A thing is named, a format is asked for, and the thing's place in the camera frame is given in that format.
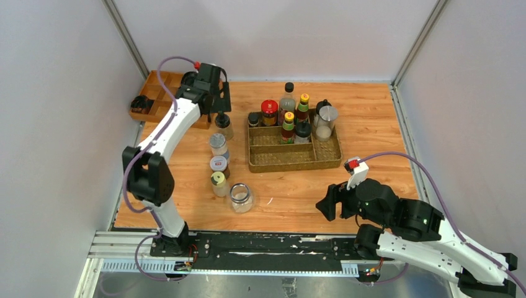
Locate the red cap sauce bottle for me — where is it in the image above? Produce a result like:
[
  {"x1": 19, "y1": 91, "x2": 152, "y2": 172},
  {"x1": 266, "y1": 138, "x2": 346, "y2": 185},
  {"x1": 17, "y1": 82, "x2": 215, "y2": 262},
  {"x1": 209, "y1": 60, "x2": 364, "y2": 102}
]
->
[{"x1": 261, "y1": 99, "x2": 279, "y2": 127}]

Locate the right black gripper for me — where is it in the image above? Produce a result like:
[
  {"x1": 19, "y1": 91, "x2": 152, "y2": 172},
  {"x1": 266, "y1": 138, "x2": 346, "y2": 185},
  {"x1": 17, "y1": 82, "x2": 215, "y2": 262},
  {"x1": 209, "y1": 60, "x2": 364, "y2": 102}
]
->
[{"x1": 315, "y1": 173, "x2": 390, "y2": 228}]

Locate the tall black cap oil bottle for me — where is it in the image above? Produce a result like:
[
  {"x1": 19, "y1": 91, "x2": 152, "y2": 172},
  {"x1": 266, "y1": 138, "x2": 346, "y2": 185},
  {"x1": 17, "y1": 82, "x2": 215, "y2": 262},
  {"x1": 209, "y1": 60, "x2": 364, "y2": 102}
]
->
[{"x1": 278, "y1": 82, "x2": 296, "y2": 126}]

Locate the pale green cap shaker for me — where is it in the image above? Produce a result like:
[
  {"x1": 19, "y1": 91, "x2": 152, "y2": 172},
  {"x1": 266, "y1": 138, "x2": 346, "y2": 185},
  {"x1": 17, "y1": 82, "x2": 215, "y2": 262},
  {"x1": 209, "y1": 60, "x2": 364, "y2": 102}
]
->
[{"x1": 210, "y1": 171, "x2": 230, "y2": 197}]

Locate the yellow cap green bottle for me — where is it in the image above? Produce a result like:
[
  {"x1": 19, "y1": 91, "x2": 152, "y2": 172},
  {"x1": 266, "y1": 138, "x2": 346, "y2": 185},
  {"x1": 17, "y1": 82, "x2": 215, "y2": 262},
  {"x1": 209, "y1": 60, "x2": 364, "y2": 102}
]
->
[{"x1": 280, "y1": 112, "x2": 295, "y2": 144}]

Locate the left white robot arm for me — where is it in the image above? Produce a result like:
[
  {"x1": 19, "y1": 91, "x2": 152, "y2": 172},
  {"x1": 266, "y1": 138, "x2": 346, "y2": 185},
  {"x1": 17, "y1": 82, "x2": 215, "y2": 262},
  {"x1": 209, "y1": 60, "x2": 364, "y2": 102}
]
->
[{"x1": 122, "y1": 63, "x2": 231, "y2": 256}]

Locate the open glass jar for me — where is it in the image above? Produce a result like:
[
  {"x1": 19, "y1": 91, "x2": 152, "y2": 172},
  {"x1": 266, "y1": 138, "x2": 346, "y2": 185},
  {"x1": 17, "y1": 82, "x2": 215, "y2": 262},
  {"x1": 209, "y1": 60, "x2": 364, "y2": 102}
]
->
[{"x1": 229, "y1": 183, "x2": 254, "y2": 214}]

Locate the small black cap bottle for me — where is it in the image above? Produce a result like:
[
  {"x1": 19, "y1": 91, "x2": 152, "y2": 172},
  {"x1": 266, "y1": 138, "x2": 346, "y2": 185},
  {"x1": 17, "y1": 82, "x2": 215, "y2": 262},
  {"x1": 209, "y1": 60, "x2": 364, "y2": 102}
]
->
[{"x1": 215, "y1": 111, "x2": 234, "y2": 140}]

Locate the woven divided basket tray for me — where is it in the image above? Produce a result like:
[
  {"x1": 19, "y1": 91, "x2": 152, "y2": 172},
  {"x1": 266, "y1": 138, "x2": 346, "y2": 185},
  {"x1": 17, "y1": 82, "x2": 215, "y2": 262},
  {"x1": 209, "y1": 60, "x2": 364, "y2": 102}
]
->
[{"x1": 247, "y1": 108, "x2": 344, "y2": 174}]

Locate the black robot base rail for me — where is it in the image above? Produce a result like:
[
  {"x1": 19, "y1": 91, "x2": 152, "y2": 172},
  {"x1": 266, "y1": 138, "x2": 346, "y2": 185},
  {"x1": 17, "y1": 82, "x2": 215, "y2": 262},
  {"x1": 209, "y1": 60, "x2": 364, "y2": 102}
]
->
[{"x1": 147, "y1": 232, "x2": 384, "y2": 282}]

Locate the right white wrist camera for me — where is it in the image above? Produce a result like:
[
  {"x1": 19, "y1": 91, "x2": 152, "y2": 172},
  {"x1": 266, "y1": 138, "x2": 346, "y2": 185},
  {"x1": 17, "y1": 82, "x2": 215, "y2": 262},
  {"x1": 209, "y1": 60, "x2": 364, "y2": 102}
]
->
[{"x1": 344, "y1": 157, "x2": 369, "y2": 191}]

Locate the yellow cap chili sauce bottle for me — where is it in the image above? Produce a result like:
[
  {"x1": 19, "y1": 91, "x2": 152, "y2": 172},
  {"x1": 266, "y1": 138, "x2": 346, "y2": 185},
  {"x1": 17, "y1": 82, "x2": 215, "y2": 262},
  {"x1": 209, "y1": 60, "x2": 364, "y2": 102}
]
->
[{"x1": 295, "y1": 93, "x2": 310, "y2": 124}]

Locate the black coiled cable outside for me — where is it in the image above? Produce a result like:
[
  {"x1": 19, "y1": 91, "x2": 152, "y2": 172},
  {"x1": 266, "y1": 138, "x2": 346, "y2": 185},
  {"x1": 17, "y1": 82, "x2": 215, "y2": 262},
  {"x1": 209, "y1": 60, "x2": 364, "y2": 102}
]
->
[{"x1": 130, "y1": 95, "x2": 154, "y2": 114}]

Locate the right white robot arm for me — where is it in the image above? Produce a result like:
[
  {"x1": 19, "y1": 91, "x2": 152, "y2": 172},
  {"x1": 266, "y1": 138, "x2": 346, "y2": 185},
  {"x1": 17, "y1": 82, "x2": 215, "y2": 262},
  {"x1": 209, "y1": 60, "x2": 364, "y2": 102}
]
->
[{"x1": 316, "y1": 179, "x2": 519, "y2": 297}]

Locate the small black cap spice jar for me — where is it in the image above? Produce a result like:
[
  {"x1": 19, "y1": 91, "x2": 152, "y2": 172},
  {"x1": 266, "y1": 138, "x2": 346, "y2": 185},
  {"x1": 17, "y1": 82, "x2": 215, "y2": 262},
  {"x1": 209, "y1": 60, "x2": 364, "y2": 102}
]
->
[{"x1": 247, "y1": 112, "x2": 260, "y2": 127}]

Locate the silver lid salt jar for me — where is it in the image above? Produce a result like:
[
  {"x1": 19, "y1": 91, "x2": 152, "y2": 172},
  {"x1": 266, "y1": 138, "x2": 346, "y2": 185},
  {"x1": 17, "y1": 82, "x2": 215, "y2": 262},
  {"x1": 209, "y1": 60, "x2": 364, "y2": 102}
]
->
[{"x1": 208, "y1": 133, "x2": 230, "y2": 163}]

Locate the steel lid glass jar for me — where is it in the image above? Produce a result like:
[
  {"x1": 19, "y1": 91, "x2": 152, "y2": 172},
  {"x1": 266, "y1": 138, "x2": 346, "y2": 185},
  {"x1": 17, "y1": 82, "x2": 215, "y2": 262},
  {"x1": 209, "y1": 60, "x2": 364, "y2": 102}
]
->
[{"x1": 315, "y1": 106, "x2": 339, "y2": 142}]

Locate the wooden compartment organizer box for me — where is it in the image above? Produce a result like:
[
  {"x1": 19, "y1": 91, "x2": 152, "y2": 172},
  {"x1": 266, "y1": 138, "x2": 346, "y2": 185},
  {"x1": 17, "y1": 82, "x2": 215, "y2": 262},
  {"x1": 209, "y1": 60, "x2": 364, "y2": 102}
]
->
[{"x1": 128, "y1": 70, "x2": 217, "y2": 130}]

